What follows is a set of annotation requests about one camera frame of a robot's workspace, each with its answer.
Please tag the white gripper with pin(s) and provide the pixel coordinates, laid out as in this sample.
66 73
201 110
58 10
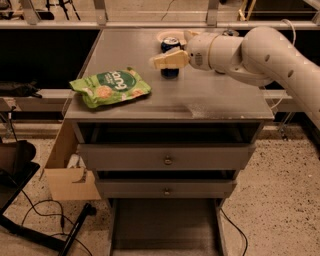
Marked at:
197 50

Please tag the blue pepsi can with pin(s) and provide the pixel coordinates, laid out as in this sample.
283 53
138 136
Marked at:
167 44

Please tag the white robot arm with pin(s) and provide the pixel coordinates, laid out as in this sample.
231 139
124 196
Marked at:
260 57

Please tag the silver tall can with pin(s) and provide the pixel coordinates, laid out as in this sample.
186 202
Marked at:
230 32

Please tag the top grey drawer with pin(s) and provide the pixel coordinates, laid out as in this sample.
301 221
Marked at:
103 157

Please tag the grey drawer cabinet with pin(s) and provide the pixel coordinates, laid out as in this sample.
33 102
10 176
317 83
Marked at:
197 108

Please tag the middle grey drawer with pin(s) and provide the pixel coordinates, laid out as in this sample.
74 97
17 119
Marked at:
157 188

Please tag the bottom open grey drawer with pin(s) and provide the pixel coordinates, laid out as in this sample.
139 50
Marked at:
166 227

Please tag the white paper bowl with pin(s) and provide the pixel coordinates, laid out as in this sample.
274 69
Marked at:
171 33

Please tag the green snack bag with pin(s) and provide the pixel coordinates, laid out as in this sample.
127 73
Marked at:
110 87

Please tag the cardboard box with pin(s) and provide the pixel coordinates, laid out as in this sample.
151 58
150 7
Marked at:
67 175

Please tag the black chair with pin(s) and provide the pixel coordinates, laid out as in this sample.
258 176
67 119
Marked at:
15 159

